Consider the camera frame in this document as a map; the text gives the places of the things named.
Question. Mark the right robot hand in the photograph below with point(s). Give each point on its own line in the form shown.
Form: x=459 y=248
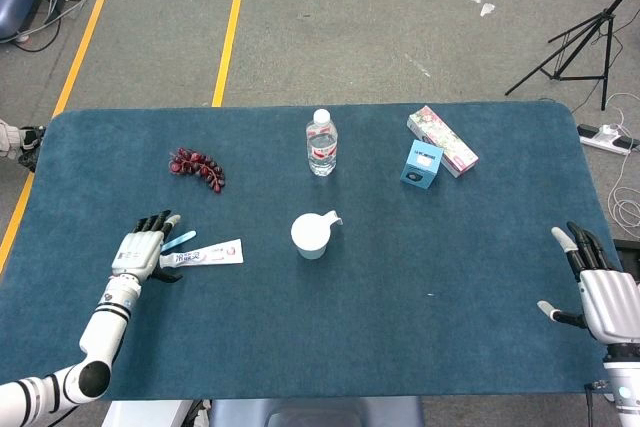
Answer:
x=615 y=307

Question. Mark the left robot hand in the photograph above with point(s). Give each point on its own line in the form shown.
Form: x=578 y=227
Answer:
x=135 y=252

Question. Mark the light blue toothbrush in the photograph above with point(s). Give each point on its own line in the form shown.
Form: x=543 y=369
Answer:
x=182 y=239

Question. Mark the white toothpaste tube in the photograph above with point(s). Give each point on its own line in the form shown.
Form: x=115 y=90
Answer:
x=210 y=253

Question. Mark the robot base body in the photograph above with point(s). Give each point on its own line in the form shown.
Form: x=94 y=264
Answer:
x=300 y=412

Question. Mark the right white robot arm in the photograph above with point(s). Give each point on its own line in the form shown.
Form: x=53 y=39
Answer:
x=625 y=387

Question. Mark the clear plastic water bottle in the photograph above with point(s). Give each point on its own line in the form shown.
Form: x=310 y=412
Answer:
x=321 y=147

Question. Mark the bunch of red grapes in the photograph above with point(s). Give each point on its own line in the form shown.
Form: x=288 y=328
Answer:
x=197 y=167

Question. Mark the white power strip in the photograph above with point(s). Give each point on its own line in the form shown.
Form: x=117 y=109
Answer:
x=600 y=139

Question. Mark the long yellow floor tape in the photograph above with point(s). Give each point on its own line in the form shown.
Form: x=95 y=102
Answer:
x=82 y=47

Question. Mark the short yellow floor tape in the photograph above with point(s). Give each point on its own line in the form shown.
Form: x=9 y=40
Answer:
x=227 y=47

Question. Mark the pink floral carton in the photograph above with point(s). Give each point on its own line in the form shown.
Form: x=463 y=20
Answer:
x=450 y=142

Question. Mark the blue speaker box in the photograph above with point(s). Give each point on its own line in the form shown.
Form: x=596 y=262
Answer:
x=421 y=167

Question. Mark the black tripod stand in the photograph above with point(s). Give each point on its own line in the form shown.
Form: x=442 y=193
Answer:
x=608 y=13

